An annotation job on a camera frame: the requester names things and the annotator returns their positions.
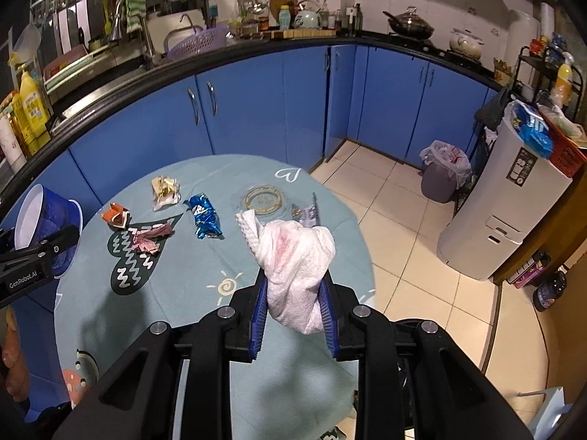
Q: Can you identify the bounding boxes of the dark hanging bag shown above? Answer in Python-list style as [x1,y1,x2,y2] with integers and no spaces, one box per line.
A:
[474,87,512,131]

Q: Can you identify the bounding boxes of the dark glass jar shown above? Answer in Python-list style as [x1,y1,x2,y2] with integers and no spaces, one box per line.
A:
[534,271,568,312]

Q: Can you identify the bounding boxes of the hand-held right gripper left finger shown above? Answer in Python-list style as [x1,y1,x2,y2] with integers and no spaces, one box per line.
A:
[69,272,271,440]

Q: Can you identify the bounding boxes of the orange brown paper piece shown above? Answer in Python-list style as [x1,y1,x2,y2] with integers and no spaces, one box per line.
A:
[102,205,130,230]

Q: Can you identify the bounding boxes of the paper towel roll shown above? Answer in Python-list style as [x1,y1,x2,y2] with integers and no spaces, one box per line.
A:
[539,2,558,42]

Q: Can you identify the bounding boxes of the light blue plastic chair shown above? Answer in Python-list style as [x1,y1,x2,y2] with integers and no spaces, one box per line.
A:
[518,387,574,440]

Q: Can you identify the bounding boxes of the yellow spray bottle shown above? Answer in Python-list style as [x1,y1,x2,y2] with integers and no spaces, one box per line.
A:
[555,52,574,97]

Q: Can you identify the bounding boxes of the yellow oil bottle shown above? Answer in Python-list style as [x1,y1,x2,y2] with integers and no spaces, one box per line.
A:
[7,94,37,154]

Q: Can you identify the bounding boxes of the chequered wooden cutting board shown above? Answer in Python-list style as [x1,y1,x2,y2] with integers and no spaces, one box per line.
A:
[270,28,338,40]

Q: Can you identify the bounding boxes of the white cloth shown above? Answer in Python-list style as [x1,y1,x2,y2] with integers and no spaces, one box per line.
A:
[235,210,336,335]

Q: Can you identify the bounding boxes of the glass ashtray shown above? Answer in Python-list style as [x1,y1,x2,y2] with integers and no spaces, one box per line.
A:
[241,186,287,215]

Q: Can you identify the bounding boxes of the grey bin with white bag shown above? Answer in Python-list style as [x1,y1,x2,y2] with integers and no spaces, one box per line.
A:
[419,140,473,205]

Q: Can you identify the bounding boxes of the yellow dish soap bottle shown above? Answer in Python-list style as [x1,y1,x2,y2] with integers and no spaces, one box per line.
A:
[18,64,50,137]

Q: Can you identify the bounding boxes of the person's left hand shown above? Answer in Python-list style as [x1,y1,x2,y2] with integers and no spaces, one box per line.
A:
[0,307,30,404]

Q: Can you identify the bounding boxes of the purple spray cans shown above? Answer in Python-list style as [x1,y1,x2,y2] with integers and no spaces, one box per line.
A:
[513,251,551,289]

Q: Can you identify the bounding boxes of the tall white appliance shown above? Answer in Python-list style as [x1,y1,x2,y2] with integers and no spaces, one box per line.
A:
[437,105,574,282]

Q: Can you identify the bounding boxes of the wok with glass lid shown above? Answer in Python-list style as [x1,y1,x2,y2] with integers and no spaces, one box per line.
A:
[383,7,435,41]

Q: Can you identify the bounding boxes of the mint green kettle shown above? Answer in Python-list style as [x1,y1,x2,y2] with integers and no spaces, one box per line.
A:
[293,0,322,30]

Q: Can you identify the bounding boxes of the blue foil wrapper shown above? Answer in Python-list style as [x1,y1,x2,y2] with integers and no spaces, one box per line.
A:
[183,194,225,240]

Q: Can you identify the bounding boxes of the blue base cabinets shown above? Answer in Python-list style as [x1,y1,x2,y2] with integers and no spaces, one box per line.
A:
[0,37,500,257]

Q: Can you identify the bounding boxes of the round table with blue tablecloth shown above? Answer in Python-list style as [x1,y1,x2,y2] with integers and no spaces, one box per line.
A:
[54,153,374,440]

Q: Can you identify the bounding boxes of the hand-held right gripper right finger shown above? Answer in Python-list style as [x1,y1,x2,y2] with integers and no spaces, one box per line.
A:
[318,270,535,440]

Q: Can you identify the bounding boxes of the black metal rack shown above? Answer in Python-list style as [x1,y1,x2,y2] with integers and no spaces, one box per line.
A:
[509,46,585,106]

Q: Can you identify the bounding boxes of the pink paper scraps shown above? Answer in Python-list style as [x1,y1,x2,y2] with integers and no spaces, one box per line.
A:
[130,222,176,255]

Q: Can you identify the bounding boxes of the blue snack packet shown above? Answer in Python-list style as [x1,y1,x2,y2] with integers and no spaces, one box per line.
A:
[510,100,555,159]

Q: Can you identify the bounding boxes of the stack of white cups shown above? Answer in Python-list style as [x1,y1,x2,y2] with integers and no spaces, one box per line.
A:
[0,114,27,168]

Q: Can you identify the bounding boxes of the white ceramic pot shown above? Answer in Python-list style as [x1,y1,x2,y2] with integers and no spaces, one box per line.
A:
[448,27,484,56]

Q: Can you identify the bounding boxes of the white cylinder canister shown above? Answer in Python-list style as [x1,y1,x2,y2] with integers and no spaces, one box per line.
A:
[507,9,542,62]

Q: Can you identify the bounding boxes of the red plastic basket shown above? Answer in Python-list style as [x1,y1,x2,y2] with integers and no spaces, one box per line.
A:
[539,105,587,179]

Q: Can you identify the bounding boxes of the chrome kitchen faucet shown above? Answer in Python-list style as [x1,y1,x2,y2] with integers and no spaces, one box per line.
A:
[107,0,157,62]

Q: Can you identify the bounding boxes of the purple plastic basket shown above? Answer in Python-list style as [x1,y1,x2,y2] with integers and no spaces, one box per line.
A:
[165,26,230,60]

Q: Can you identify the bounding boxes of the green striped cloth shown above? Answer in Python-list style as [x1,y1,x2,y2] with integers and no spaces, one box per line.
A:
[123,0,147,33]

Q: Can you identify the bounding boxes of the white plastic bag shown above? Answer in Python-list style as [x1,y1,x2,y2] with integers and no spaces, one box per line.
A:
[546,103,583,138]

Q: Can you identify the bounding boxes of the yellow white wrapper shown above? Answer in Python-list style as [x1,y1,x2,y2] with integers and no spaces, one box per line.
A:
[151,175,181,212]

